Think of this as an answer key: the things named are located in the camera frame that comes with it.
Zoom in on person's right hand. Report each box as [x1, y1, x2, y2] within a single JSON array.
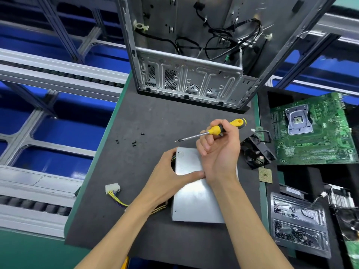
[[195, 119, 243, 185]]

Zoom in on clear plastic screw tray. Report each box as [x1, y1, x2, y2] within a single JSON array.
[[269, 192, 333, 259]]

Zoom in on black foam work mat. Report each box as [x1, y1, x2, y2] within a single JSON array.
[[64, 75, 270, 269]]

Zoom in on silver computer tower chassis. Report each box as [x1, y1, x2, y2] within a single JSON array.
[[115, 0, 340, 114]]

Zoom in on small square processor chip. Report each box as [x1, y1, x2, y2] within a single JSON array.
[[258, 167, 274, 184]]

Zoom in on black cooling fan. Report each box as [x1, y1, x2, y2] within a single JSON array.
[[240, 127, 278, 168]]

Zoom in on person's left hand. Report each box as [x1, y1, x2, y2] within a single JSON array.
[[137, 147, 206, 213]]

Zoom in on grey power supply cover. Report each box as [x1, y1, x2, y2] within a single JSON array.
[[171, 146, 239, 224]]

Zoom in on yellow handled screwdriver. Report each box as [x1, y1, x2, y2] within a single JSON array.
[[174, 117, 248, 143]]

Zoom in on small black screws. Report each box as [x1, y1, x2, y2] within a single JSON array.
[[115, 133, 148, 149]]

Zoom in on black foam parts tray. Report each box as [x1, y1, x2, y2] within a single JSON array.
[[258, 87, 359, 269]]

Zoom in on person's right forearm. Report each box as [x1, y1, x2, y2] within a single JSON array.
[[210, 176, 295, 269]]

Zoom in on aluminium conveyor frame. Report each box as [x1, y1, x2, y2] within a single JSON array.
[[0, 0, 359, 239]]

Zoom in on black hard disk drive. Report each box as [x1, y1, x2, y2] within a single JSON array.
[[334, 204, 359, 269]]

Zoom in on green motherboard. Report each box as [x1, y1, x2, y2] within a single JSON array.
[[269, 91, 358, 166]]

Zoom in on silver heatsink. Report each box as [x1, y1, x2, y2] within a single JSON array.
[[324, 183, 356, 208]]

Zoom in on person's left forearm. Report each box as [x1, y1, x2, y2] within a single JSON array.
[[76, 196, 163, 269]]

